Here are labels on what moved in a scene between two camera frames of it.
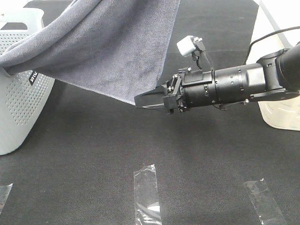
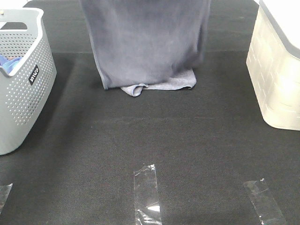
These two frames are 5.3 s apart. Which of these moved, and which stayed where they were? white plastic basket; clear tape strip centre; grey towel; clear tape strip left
Moved: grey towel
Stayed: clear tape strip centre; clear tape strip left; white plastic basket
